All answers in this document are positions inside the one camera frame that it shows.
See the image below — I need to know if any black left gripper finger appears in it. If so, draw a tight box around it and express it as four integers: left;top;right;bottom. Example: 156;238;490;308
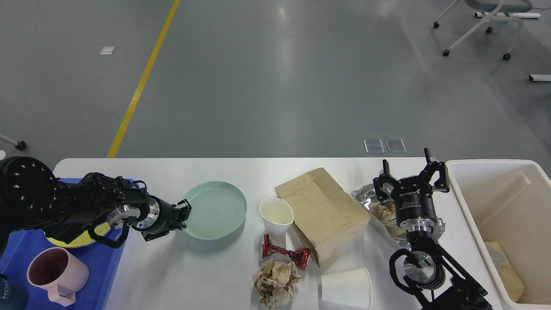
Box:
142;222;187;242
171;199;192;222

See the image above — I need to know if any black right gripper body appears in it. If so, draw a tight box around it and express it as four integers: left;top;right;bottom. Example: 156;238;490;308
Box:
392;187;437;234

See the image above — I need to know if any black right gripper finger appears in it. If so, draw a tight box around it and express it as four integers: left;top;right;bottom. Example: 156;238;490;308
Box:
417;148;449;193
373;160;402;204

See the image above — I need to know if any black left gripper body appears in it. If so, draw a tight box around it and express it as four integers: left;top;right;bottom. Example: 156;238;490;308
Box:
138;196;177;235

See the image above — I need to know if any mint green plate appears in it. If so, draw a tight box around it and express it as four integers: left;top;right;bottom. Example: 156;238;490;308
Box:
183;181;248;241

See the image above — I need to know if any pink mug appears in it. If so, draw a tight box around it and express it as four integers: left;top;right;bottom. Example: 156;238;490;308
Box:
26;247;90;307

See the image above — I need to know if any dark teal mug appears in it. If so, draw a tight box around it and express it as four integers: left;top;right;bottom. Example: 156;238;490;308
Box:
0;274;29;310

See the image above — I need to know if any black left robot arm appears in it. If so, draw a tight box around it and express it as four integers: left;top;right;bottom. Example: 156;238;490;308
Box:
0;156;192;251

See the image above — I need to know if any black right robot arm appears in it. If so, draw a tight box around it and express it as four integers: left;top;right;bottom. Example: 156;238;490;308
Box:
373;149;492;310

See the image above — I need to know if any crumpled aluminium foil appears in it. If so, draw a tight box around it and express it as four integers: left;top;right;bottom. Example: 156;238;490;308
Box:
351;184;446;250

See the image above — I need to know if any crumpled brown paper napkin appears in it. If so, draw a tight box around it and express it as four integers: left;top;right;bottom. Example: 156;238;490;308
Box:
368;201;406;239

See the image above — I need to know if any yellow plate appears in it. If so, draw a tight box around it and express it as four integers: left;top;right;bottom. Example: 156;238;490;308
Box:
47;222;111;248

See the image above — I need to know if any left floor socket plate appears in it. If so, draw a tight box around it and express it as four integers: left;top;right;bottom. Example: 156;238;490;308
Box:
363;139;385;154

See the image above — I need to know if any floor socket plate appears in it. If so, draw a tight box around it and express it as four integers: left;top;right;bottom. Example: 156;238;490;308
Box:
385;139;407;153
363;139;385;154

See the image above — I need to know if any right floor socket plate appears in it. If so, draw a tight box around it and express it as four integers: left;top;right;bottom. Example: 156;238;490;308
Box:
385;139;407;153

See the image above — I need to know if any brown paper bag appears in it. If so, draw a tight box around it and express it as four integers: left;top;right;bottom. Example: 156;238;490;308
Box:
274;167;371;268

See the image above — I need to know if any white plastic bin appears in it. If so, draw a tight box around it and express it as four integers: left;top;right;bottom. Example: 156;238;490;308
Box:
446;159;551;310

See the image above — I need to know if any upright white paper cup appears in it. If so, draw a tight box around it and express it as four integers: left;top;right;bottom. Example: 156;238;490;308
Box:
259;198;294;237

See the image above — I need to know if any lying white paper cup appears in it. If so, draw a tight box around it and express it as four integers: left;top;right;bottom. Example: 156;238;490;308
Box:
320;267;372;310

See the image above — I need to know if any red foil candy wrapper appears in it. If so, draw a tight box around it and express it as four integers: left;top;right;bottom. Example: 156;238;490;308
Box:
260;233;311;271

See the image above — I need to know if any crumpled brown paper ball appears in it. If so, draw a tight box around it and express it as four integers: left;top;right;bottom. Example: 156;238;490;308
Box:
253;259;301;310

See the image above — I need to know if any brown paper in bin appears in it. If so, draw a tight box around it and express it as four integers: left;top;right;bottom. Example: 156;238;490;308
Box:
484;242;526;302

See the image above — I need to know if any blue plastic tray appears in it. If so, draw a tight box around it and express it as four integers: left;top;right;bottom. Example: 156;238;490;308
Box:
0;178;136;310

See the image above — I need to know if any white furniture foot right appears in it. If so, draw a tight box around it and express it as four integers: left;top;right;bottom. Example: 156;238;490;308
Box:
529;74;551;82

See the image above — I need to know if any chair leg with caster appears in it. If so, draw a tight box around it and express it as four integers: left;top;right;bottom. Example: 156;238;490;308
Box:
0;134;27;151

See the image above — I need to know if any white table leg base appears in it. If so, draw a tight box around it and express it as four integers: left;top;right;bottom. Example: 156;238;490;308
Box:
474;12;541;19

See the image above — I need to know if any white floor marker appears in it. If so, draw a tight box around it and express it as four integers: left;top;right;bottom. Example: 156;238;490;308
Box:
99;46;116;55

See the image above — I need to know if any white office chair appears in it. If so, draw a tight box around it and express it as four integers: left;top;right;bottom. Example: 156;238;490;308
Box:
442;0;533;61

